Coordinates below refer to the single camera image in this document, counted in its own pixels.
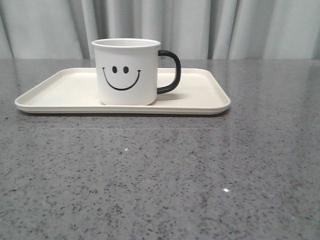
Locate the white smiley mug black handle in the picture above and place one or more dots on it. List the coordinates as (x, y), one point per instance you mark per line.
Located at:
(127, 70)

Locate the cream rectangular plastic tray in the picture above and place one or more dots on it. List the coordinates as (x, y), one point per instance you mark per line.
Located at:
(75, 91)

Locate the grey pleated curtain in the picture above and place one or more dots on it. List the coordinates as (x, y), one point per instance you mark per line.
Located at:
(193, 29)

